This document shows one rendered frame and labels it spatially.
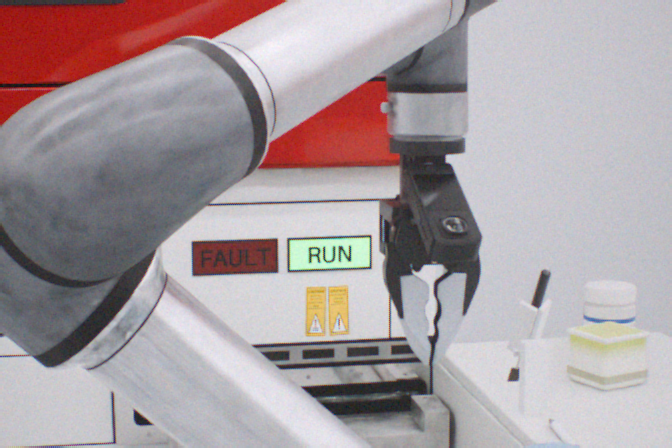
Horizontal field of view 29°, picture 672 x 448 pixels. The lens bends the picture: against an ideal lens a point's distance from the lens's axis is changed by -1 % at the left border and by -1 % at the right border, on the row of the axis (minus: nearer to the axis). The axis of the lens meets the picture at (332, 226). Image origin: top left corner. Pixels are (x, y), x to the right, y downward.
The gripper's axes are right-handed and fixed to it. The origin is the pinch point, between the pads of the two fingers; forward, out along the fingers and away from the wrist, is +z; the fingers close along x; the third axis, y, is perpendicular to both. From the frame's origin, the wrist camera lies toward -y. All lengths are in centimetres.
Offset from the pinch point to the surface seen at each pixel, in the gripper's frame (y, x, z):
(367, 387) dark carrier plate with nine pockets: 61, -6, 21
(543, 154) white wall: 207, -83, 3
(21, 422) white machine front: 59, 42, 22
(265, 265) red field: 58, 8, 2
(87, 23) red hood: 54, 31, -31
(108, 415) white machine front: 59, 30, 22
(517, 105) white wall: 207, -76, -10
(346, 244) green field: 58, -3, -1
